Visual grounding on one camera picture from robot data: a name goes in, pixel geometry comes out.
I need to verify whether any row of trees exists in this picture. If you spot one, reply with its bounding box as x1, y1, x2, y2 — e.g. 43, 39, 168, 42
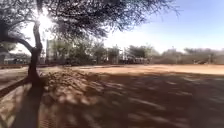
49, 39, 224, 66

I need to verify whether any brown dirt ground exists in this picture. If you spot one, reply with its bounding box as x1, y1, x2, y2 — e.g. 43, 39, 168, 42
0, 63, 224, 128

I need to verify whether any large bare-branched tree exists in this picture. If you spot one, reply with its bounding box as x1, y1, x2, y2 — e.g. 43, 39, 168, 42
0, 0, 181, 88

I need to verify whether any low building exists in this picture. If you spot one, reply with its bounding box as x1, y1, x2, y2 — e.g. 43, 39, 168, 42
0, 51, 32, 66

